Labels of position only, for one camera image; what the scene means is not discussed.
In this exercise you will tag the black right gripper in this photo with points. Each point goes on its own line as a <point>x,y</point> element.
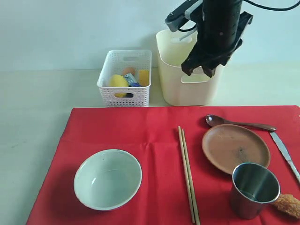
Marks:
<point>220,25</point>

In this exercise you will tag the yellow cheese wedge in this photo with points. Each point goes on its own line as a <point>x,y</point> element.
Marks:
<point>144,78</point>

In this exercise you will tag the blue white milk carton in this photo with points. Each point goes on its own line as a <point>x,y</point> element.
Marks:
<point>131,80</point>

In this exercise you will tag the brown egg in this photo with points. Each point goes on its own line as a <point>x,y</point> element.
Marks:
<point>128,70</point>

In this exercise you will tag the yellow lemon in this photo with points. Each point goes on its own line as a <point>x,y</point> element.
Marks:
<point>118,81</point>

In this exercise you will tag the cream plastic bin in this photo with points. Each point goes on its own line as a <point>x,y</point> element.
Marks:
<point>178,88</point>

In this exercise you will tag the dark wooden spoon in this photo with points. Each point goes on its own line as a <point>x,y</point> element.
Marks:
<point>214,120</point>

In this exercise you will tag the left wooden chopstick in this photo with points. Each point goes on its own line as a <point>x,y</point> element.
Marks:
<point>186,175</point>

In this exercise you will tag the wooden chopstick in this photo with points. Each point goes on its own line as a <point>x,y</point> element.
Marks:
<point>186,175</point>
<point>196,214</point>

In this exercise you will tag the white perforated basket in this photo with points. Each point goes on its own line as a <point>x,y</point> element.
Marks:
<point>115,62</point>

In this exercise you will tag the brown round plate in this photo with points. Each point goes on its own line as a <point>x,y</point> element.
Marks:
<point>227,146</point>

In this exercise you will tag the red tablecloth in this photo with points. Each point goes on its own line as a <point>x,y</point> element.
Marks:
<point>151,135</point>

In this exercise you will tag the silver table knife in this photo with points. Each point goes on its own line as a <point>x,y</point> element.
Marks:
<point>281,146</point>

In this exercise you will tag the stainless steel cup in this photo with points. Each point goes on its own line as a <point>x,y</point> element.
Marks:
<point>253,188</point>

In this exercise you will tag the pale green bowl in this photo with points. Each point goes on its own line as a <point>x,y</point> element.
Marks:
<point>107,180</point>

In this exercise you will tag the right wooden chopstick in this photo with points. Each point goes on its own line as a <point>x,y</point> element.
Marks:
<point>196,214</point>

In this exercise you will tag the fried chicken piece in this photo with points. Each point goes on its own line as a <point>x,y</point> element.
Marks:
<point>288,204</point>

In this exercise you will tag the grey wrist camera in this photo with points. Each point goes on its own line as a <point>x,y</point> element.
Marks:
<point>189,10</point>

